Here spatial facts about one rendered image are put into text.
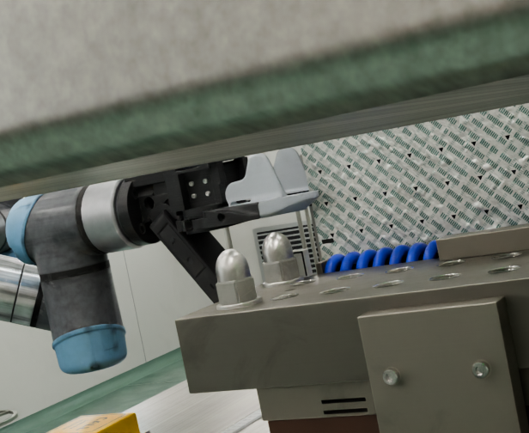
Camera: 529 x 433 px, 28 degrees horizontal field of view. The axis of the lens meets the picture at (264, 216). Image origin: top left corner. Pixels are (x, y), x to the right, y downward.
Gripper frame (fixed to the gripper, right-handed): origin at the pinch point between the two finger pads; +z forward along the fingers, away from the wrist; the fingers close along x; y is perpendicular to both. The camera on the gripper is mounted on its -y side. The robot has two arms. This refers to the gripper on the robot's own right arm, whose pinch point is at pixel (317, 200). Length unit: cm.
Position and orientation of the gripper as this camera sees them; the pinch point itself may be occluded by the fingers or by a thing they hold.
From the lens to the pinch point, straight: 99.3
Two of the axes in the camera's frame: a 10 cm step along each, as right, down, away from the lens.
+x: 4.7, -1.4, 8.7
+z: 8.6, -1.4, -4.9
